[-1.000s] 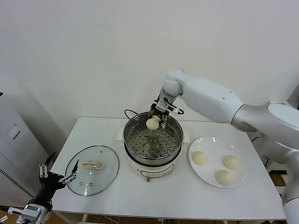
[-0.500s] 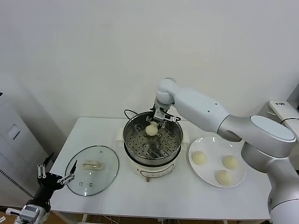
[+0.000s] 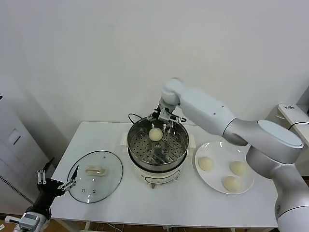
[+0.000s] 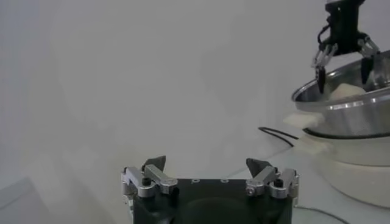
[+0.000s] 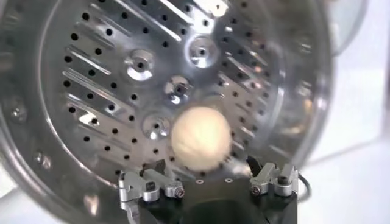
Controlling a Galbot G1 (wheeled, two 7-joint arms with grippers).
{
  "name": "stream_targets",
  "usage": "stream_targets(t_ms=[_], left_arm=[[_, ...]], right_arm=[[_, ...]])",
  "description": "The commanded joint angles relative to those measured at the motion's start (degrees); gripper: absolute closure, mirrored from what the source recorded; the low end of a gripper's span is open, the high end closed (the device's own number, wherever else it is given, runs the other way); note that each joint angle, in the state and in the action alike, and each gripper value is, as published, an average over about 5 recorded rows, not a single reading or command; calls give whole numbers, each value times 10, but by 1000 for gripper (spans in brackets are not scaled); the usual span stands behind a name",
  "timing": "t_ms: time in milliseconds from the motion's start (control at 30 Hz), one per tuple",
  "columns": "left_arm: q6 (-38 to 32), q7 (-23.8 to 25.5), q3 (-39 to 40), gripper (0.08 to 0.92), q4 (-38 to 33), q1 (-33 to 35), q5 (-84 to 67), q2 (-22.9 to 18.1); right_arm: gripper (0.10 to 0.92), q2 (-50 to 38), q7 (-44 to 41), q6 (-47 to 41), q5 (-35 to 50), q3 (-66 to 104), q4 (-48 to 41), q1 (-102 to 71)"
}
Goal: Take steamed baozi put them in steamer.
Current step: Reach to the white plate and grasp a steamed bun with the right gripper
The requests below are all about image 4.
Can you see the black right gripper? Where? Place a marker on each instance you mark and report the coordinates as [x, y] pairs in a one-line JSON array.
[[344, 27]]

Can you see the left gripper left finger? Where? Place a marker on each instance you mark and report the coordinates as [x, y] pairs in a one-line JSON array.
[[152, 179]]

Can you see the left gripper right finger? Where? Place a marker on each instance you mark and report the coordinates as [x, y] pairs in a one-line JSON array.
[[265, 179]]

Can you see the white steamed baozi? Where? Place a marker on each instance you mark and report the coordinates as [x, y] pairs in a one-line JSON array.
[[347, 92]]

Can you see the perforated steel steamer basket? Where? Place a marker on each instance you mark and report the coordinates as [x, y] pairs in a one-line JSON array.
[[350, 118]]

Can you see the cream electric cooker base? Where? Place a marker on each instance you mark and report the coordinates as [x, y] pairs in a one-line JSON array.
[[359, 179]]

